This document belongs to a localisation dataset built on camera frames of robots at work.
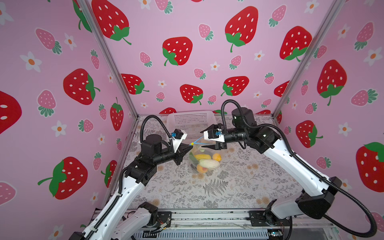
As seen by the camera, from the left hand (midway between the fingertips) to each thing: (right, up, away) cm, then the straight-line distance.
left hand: (191, 146), depth 66 cm
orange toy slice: (+5, -16, +17) cm, 24 cm away
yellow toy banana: (+4, -8, +19) cm, 21 cm away
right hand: (+5, +5, -3) cm, 8 cm away
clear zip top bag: (+3, -4, +16) cm, 17 cm away
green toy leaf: (+1, -8, +12) cm, 14 cm away
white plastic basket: (-1, +13, +48) cm, 50 cm away
